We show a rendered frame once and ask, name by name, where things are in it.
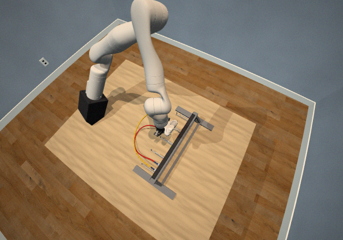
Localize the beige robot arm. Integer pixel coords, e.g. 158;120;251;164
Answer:
86;0;177;136

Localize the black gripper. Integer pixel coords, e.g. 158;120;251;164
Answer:
154;127;164;137

